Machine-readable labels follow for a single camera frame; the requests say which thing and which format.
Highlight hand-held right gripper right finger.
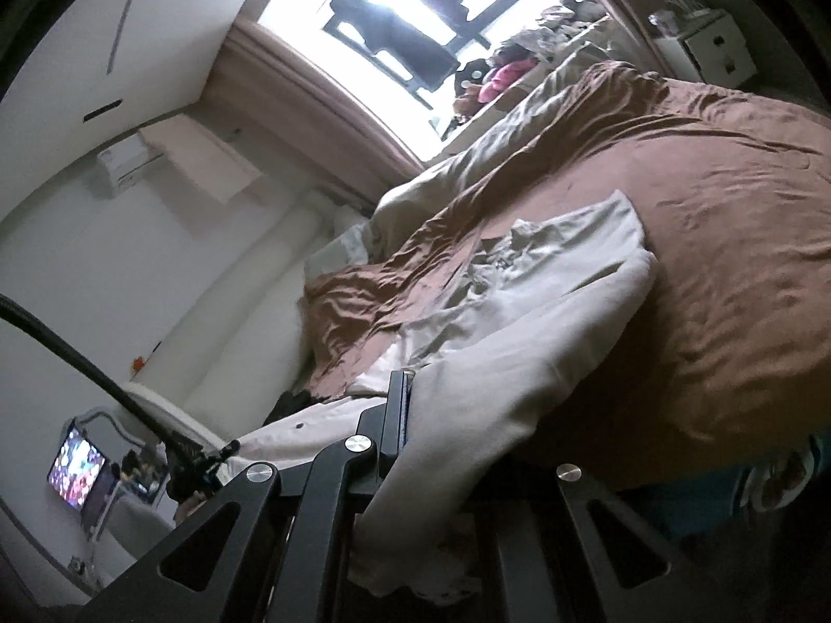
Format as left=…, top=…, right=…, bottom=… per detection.
left=484, top=464, right=721, bottom=623

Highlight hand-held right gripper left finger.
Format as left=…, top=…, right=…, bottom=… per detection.
left=74, top=370, right=417, bottom=623

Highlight light grey jacket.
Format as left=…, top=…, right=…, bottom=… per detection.
left=240, top=189, right=660, bottom=604

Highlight folded black clothes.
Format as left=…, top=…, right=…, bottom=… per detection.
left=263, top=389, right=332, bottom=426

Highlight pile of crumpled clothes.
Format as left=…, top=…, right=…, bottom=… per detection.
left=493, top=0, right=611, bottom=62

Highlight grey bedside table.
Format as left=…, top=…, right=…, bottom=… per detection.
left=84, top=461, right=176, bottom=539

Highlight tablet with lit screen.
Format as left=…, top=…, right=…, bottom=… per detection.
left=47, top=421, right=108, bottom=508

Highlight white padded headboard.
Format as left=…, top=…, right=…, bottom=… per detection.
left=123, top=188, right=365, bottom=429

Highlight pale green pillow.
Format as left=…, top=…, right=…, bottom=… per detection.
left=305, top=221, right=374, bottom=280

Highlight beige duvet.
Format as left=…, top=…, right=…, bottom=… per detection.
left=373, top=45, right=624, bottom=235

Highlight brown blanket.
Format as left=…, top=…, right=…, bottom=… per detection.
left=302, top=60, right=831, bottom=491

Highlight pinkish curtain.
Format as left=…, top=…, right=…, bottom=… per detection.
left=211, top=16, right=430, bottom=202
left=552, top=0, right=669, bottom=79

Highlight white air conditioner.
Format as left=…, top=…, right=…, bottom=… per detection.
left=96, top=133, right=166, bottom=196

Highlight white hanging cloth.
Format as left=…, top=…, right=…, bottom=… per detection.
left=139, top=113, right=264, bottom=205

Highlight black plush toy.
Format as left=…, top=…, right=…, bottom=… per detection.
left=454, top=58, right=491, bottom=95

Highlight pink cushion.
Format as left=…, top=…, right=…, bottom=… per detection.
left=477, top=55, right=537, bottom=103

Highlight white nightstand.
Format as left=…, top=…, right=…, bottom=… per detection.
left=652, top=9, right=757, bottom=82

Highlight black cable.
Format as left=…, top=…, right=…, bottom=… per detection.
left=0, top=294, right=189, bottom=462

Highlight window with black frame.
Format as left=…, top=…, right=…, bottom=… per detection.
left=256, top=0, right=566, bottom=157

